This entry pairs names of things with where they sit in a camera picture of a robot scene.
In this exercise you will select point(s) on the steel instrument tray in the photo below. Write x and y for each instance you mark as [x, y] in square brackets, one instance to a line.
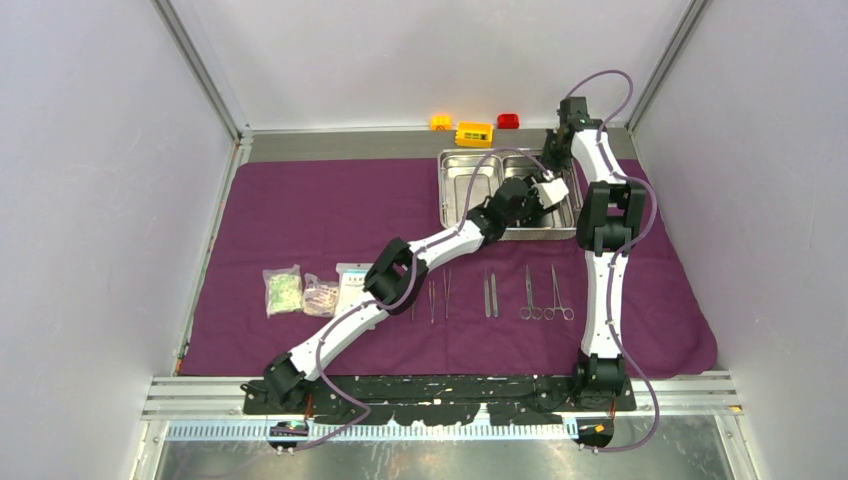
[462, 176]

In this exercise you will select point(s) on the steel tissue forceps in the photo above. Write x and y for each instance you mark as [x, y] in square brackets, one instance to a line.
[432, 295]

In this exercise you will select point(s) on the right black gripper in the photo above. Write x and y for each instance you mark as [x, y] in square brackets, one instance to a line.
[552, 165]

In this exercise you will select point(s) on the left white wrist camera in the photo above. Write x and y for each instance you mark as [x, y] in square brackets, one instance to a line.
[551, 192]

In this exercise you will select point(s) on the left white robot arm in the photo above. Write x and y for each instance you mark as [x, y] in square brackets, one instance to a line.
[396, 277]

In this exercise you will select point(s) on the white sterile pouch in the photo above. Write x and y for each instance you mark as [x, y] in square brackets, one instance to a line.
[351, 281]

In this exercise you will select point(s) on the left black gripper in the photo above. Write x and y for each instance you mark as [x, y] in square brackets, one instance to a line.
[540, 211]

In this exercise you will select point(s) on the green packet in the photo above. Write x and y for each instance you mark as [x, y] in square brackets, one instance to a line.
[283, 290]

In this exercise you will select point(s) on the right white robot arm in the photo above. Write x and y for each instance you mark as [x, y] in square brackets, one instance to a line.
[609, 221]

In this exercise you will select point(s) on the red block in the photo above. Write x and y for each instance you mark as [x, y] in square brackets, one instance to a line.
[508, 121]

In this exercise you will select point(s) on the pink clear packet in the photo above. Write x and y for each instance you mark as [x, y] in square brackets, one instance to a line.
[319, 298]

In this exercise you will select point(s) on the steel surgical scissors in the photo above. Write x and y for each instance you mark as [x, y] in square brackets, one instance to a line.
[557, 308]
[530, 311]

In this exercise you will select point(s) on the small orange block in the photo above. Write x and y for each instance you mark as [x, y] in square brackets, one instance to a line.
[441, 123]

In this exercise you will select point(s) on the orange yellow toy block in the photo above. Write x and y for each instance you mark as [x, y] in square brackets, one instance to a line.
[474, 135]

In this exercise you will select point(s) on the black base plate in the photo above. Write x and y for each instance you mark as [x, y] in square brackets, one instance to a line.
[439, 400]

